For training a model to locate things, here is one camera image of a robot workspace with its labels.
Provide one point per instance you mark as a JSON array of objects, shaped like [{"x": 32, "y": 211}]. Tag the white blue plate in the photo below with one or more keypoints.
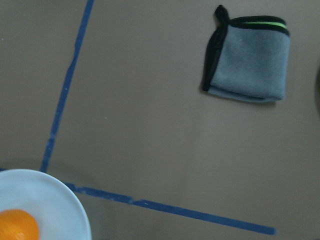
[{"x": 57, "y": 210}]

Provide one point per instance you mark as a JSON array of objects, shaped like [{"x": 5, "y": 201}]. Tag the orange mandarin fruit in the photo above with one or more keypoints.
[{"x": 16, "y": 224}]

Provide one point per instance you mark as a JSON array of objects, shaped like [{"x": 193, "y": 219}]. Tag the blue tape strip crossing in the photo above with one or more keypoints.
[{"x": 234, "y": 223}]

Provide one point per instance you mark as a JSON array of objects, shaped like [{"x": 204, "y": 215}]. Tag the grey black folded cloth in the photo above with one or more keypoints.
[{"x": 247, "y": 58}]

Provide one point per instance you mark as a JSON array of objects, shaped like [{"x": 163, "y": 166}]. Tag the blue tape strip long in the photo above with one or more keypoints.
[{"x": 67, "y": 82}]

